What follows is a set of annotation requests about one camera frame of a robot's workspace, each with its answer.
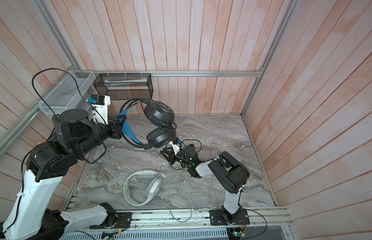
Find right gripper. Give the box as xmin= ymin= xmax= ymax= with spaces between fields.
xmin=162 ymin=146 xmax=194 ymax=168

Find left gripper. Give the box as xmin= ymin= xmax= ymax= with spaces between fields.
xmin=75 ymin=114 xmax=128 ymax=156

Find black headphone cable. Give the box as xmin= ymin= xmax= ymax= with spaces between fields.
xmin=161 ymin=119 xmax=203 ymax=171

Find black headphones with blue band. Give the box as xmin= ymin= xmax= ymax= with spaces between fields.
xmin=118 ymin=97 xmax=177 ymax=150

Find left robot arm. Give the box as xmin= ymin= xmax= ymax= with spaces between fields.
xmin=0 ymin=109 xmax=126 ymax=240

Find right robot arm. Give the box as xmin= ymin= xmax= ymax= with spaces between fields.
xmin=160 ymin=144 xmax=250 ymax=226

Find white headphones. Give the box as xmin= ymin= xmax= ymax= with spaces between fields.
xmin=124 ymin=170 xmax=166 ymax=207

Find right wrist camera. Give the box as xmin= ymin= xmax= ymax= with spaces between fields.
xmin=170 ymin=137 xmax=182 ymax=155

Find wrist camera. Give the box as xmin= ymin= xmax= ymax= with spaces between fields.
xmin=88 ymin=94 xmax=111 ymax=125
xmin=170 ymin=137 xmax=182 ymax=155

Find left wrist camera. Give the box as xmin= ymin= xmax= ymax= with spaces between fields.
xmin=88 ymin=94 xmax=111 ymax=125

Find black wire mesh basket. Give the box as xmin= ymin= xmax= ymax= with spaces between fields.
xmin=93 ymin=73 xmax=154 ymax=101

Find white wire mesh shelf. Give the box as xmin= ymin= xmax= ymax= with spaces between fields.
xmin=39 ymin=71 xmax=96 ymax=119

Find white headphone cable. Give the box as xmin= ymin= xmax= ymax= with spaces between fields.
xmin=166 ymin=167 xmax=223 ymax=223

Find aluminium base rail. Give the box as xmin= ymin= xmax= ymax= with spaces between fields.
xmin=61 ymin=207 xmax=299 ymax=240

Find aluminium wall frame rail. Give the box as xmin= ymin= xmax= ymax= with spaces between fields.
xmin=0 ymin=1 xmax=299 ymax=161

